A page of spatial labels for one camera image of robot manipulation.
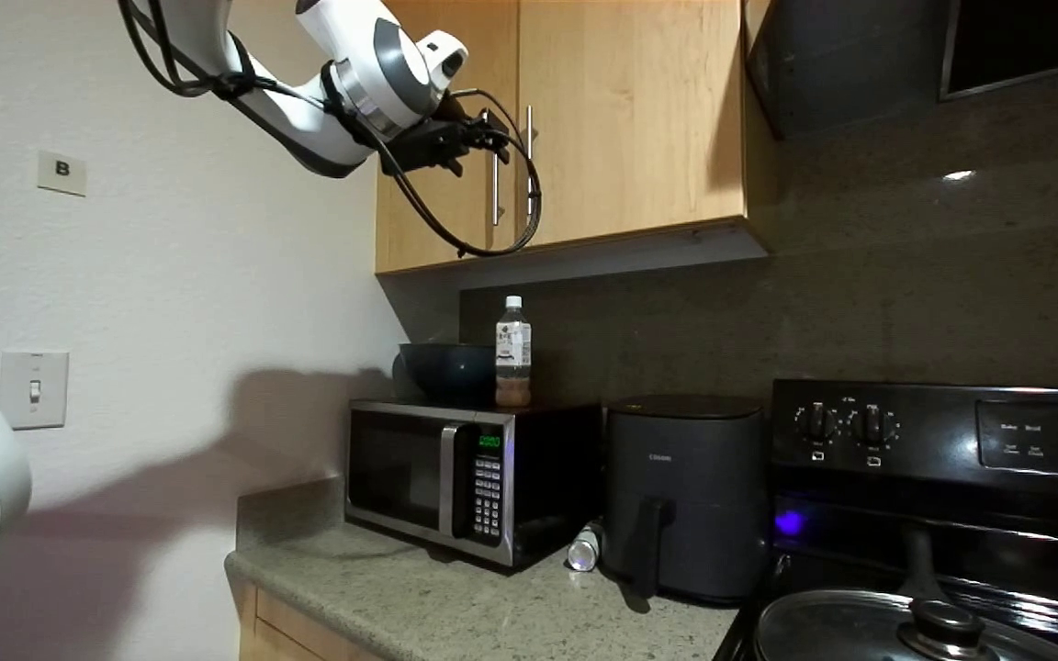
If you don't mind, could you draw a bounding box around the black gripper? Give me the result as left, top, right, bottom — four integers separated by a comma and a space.
381, 95, 512, 176

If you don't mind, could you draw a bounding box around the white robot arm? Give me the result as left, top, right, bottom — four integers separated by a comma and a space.
0, 0, 516, 538

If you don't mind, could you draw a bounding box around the wooden lower cabinet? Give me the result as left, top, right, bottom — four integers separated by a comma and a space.
233, 579, 387, 661

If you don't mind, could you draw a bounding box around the brown liquid bottle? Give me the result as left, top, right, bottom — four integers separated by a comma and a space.
497, 292, 534, 408

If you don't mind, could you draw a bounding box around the dark blue bowl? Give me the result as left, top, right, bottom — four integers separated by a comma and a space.
394, 340, 497, 408

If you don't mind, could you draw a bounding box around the black range hood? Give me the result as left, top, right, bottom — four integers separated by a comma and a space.
746, 0, 1058, 137

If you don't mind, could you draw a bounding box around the stainless steel microwave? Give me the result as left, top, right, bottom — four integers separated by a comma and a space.
347, 404, 601, 568

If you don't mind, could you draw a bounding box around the black air fryer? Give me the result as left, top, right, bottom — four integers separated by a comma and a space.
601, 396, 769, 604

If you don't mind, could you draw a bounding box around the small clear glass object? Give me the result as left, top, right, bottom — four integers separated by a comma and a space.
566, 525, 601, 574

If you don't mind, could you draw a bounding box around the pan with glass lid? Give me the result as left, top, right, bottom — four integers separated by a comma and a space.
753, 525, 1058, 661

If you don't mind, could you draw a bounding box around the black stove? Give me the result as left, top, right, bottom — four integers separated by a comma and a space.
714, 377, 1058, 661

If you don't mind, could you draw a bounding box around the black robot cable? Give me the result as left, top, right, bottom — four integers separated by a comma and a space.
118, 0, 549, 260

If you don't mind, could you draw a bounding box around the white wall thermostat plate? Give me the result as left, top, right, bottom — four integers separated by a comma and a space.
38, 150, 88, 198

